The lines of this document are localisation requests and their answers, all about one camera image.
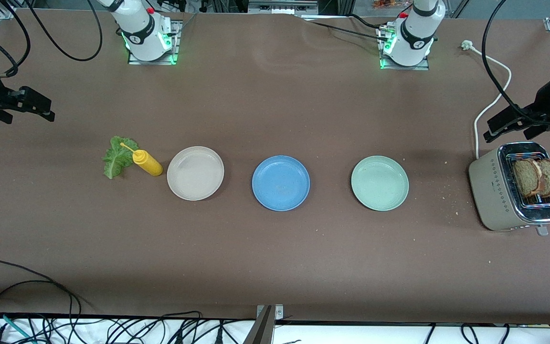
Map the green lettuce leaf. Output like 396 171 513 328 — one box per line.
102 136 139 180

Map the green round plate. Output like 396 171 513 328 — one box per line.
350 155 410 211

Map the white surface panel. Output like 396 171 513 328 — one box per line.
0 316 550 344

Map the yellow squeeze bottle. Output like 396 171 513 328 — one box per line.
120 142 164 177

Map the small metal table bracket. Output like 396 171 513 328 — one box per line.
256 304 284 320

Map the blue round plate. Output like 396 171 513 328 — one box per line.
252 155 311 212

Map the thin black table cable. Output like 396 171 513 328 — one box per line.
301 13 395 44

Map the white toaster power cable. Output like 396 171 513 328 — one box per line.
461 40 512 159

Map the grey metal box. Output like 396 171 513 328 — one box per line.
248 0 318 15

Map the teal cable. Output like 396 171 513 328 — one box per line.
0 311 32 344

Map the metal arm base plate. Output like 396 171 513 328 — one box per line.
377 24 431 71
127 19 180 65

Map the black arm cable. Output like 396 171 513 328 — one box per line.
24 0 104 62
483 0 550 126

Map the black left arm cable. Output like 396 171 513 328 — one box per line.
483 0 550 126

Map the beige round plate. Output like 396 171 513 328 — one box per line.
167 146 225 201

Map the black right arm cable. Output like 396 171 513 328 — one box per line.
24 0 104 62

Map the silver two-slot toaster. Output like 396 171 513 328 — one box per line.
468 141 550 237

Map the grey metal bar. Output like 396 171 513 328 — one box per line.
243 306 275 344

